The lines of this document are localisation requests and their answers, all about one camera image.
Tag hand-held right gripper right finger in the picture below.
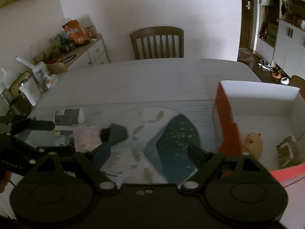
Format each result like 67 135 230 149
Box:
181 144 272 192

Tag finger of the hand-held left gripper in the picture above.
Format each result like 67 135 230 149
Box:
24 145 76 165
11 118 56 135

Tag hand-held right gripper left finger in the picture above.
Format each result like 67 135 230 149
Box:
29 141 118 192

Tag dark blue wipes packet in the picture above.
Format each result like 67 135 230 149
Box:
54 108 85 126

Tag red cardboard box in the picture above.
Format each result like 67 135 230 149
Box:
213 80 305 189

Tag white desktop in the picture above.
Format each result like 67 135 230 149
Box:
0 58 264 220

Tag pale pink packet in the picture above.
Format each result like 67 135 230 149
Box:
71 126 102 152

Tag metal pot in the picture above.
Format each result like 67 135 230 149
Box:
0 85 32 116

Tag white jug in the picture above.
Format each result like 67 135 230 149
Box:
18 76 41 107

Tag yellow rimmed tray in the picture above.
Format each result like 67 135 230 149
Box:
9 72 33 99

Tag crumpled white packet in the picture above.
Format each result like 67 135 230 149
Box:
46 73 59 89

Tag white printed pouch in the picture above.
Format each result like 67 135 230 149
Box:
15 56 52 93

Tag yellow plush toy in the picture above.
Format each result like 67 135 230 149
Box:
242 132 264 160

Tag brown basket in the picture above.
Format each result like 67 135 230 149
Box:
45 61 69 75

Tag fish print table mat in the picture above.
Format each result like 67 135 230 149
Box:
14 99 218 185

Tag cluster of bottles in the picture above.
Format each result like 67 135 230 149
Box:
32 32 73 64

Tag brown packet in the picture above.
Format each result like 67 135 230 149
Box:
276 135 300 168

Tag white sideboard cabinet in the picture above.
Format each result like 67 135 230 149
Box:
64 34 109 73

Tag orange snack bag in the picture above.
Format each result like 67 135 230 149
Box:
61 19 89 45

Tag small jar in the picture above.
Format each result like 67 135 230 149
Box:
85 26 96 39

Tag pair of dark sneakers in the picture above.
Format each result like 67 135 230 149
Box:
258 59 275 71

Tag brown wooden chair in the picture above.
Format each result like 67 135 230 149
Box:
130 26 185 60
290 75 305 96

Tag brown door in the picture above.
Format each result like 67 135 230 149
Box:
239 0 256 51

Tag white shelving cabinet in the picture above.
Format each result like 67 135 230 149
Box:
254 0 305 77

